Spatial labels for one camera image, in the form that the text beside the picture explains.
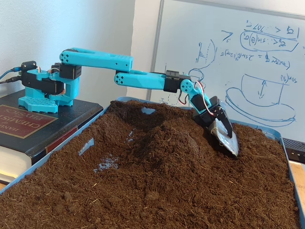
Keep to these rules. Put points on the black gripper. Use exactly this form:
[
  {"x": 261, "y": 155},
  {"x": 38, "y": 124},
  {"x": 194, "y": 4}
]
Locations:
[{"x": 219, "y": 112}]

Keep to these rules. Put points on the brown soil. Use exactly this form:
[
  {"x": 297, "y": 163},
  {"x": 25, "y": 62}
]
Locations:
[{"x": 166, "y": 190}]

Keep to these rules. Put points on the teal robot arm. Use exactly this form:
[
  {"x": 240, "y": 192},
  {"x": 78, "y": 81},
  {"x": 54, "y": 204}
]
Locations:
[{"x": 95, "y": 59}]

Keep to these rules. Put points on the blue plastic tray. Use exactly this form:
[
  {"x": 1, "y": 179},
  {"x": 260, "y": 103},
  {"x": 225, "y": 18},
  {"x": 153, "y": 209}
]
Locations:
[{"x": 271, "y": 132}]

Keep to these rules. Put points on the black perforated device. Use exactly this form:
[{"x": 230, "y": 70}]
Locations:
[{"x": 295, "y": 149}]

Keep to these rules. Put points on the whiteboard with blue sketches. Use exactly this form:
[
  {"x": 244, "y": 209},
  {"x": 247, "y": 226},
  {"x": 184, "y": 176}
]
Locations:
[{"x": 214, "y": 23}]

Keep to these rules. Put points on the black chemistry handbook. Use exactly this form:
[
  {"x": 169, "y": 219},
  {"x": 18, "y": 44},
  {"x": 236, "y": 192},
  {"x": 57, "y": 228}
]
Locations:
[{"x": 66, "y": 119}]

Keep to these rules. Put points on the black controller board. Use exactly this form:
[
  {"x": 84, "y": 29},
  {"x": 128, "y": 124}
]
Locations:
[{"x": 28, "y": 65}]

